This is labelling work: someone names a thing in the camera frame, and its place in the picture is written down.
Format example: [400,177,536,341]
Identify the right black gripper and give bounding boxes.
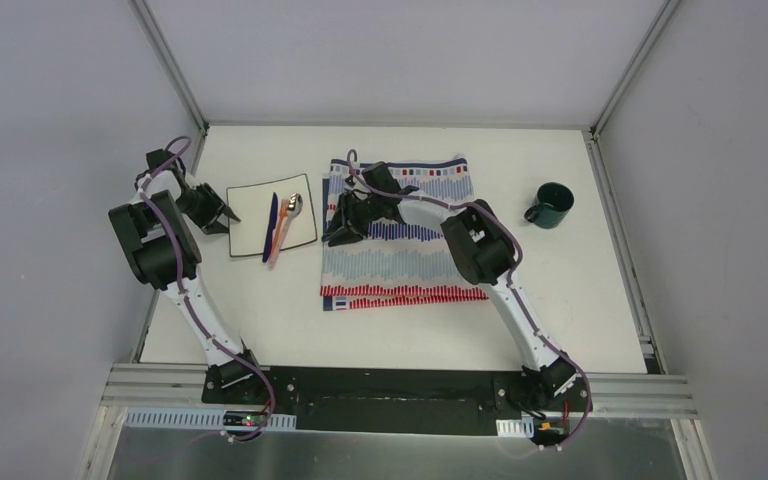
[322,192,384,247]

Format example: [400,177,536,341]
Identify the white square plate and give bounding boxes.
[226,174,319,258]

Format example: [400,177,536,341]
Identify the dark blue plastic knife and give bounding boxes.
[261,193,280,263]

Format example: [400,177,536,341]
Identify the patterned cloth napkin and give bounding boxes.
[320,157,487,311]

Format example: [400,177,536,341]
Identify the dark green mug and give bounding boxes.
[523,182,575,229]

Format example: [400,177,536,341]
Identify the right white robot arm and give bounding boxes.
[322,162,580,410]

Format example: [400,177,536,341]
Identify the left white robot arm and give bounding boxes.
[108,147,268,405]

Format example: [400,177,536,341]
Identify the orange plastic fork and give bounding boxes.
[269,198,289,256]

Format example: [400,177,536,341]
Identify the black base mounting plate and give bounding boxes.
[201,362,587,436]

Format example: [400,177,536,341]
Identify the silver spoon pink handle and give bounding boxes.
[267,193,303,270]

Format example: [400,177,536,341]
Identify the left white cable duct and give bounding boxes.
[124,407,297,432]

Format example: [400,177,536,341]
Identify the white cable duct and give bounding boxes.
[124,407,297,432]
[495,417,535,439]

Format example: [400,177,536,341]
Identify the right white cable duct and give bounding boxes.
[495,417,535,439]

